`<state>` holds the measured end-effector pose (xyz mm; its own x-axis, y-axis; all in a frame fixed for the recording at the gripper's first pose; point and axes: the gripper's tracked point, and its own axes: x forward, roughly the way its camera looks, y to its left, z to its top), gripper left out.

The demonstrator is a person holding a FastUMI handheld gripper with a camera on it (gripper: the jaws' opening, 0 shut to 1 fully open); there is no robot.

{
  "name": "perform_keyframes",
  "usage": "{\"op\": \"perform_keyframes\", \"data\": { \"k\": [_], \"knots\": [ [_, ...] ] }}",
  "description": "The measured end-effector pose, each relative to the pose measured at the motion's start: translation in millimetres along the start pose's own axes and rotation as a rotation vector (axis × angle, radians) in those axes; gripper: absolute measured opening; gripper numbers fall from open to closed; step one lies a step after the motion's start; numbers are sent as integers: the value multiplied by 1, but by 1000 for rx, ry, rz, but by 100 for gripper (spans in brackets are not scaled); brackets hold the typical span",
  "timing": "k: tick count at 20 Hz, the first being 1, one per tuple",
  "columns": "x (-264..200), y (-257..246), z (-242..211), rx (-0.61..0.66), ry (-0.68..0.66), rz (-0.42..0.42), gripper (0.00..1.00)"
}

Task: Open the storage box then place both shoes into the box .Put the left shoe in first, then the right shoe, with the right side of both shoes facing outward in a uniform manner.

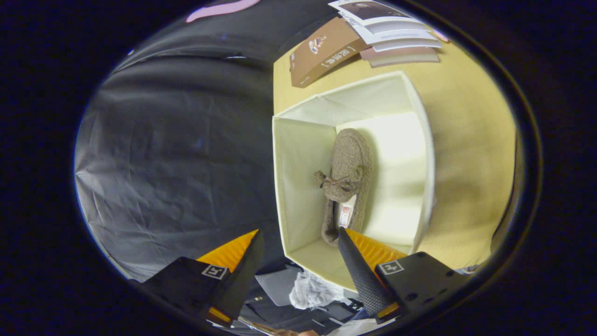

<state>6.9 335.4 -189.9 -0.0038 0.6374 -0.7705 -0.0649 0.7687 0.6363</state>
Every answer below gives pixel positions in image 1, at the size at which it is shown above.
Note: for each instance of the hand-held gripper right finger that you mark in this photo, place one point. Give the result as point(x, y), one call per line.
point(361, 275)

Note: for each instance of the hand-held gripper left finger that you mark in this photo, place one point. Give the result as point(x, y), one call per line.
point(242, 280)

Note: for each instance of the grey fabric storage box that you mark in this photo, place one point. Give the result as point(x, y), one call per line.
point(303, 186)

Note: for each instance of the grey flat object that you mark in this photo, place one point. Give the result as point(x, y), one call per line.
point(280, 284)

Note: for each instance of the white crumpled cloth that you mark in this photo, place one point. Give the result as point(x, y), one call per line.
point(312, 291)

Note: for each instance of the plain white book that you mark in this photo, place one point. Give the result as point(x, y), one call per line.
point(401, 35)

